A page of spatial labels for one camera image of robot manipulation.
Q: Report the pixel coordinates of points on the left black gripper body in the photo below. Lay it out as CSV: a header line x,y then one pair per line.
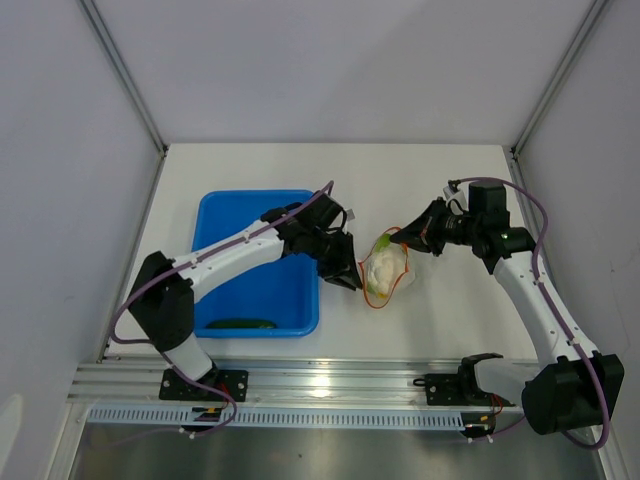
x,y
332,252

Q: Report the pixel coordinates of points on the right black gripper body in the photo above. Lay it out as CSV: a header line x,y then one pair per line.
x,y
450,228

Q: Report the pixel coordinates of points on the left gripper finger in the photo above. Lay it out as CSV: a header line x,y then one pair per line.
x,y
348,260
346,280

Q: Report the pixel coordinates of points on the clear zip bag orange zipper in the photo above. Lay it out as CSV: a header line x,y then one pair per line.
x,y
405,280

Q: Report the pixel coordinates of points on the white cauliflower with leaves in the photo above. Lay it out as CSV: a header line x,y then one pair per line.
x,y
385,265

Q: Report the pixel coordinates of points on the dark green cucumber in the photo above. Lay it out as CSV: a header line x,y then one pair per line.
x,y
241,324

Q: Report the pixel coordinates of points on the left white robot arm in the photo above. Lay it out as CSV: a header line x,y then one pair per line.
x,y
166,290

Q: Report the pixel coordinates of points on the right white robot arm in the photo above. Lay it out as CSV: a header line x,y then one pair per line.
x,y
575,386

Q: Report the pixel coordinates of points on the blue plastic bin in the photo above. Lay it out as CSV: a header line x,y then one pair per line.
x,y
285,292

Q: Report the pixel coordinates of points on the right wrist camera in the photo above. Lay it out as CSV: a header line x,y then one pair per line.
x,y
453,193

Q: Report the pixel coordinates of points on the aluminium front rail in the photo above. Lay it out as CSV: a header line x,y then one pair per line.
x,y
273,383

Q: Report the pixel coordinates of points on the white slotted cable duct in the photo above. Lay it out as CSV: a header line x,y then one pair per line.
x,y
278,417

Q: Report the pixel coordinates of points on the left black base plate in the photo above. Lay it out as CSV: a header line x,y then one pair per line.
x,y
233,382

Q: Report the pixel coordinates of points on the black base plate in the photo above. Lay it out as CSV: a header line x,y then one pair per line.
x,y
460,389
233,382

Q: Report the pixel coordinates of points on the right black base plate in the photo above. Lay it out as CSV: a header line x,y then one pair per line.
x,y
460,389

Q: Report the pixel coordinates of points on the right aluminium frame post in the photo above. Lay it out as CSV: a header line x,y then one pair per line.
x,y
560,74

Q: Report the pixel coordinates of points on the aluminium frame post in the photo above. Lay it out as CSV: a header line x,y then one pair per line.
x,y
560,74
118,65

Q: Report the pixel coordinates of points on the left aluminium frame post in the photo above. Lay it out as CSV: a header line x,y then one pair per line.
x,y
118,65

